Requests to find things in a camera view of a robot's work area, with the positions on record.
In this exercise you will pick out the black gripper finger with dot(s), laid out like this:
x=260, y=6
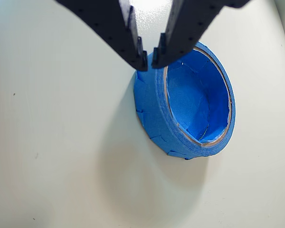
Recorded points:
x=109, y=26
x=187, y=28

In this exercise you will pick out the blue tape roll bin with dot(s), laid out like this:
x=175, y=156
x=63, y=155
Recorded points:
x=156, y=114

